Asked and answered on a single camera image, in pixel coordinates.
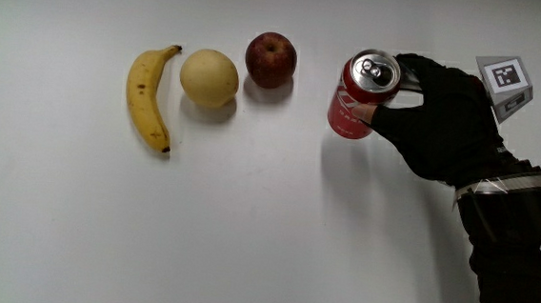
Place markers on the person's right hand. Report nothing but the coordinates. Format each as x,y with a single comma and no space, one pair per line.
448,130

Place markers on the red cola can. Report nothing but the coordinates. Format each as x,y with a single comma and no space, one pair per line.
350,100

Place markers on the red apple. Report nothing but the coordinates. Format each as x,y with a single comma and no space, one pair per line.
271,61

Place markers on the yellow round pear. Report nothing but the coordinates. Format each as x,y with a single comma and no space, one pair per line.
209,78

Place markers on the yellow banana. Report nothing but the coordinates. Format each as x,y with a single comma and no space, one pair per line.
141,99

